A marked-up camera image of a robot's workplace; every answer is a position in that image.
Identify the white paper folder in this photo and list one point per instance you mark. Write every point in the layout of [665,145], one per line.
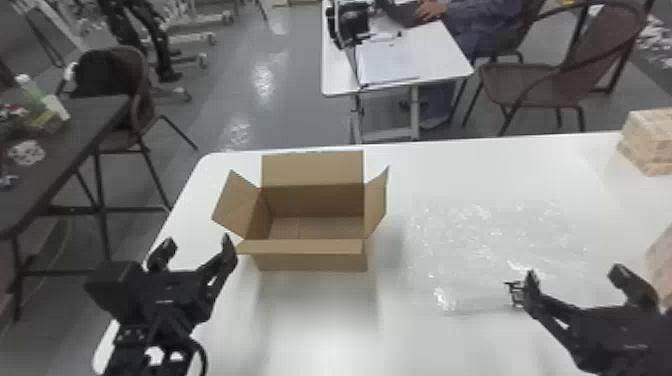
[386,63]

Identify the green bottle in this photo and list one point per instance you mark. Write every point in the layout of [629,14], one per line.
[29,92]

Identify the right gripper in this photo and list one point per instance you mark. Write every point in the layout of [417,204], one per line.
[619,341]

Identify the dark side table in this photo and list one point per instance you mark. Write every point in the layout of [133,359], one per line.
[52,162]

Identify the brown chair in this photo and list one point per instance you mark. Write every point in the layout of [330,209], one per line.
[567,78]

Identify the clear bubble wrap sheet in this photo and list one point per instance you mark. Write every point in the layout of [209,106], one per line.
[488,246]

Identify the black device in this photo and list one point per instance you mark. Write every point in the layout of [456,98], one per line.
[350,21]

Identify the person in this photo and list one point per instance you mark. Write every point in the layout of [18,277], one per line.
[472,26]

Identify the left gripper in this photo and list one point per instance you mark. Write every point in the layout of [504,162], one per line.
[176,302]

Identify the black laptop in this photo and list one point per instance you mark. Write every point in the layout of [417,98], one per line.
[401,13]

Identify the beige cardboard pile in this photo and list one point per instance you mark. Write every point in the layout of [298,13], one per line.
[662,268]

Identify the cardboard box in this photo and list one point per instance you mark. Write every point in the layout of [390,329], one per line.
[310,220]

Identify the black chair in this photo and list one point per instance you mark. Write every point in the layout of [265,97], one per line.
[113,78]

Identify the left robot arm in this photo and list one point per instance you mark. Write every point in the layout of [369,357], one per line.
[131,346]

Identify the white side table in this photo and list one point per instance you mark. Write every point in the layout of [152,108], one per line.
[436,58]

